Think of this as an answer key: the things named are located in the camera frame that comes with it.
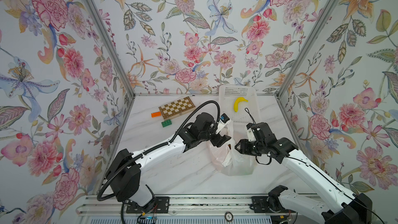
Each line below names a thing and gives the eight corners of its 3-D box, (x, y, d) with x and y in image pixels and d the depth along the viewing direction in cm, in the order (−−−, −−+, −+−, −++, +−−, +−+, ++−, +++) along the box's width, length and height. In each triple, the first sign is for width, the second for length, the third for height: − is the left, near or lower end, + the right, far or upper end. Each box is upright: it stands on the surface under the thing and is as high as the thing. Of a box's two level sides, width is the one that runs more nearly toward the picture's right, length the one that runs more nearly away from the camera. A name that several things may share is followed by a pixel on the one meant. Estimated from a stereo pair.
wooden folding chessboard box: (164, 120, 107) (163, 118, 105) (159, 108, 114) (158, 106, 112) (195, 109, 114) (195, 107, 112) (188, 98, 121) (188, 96, 119)
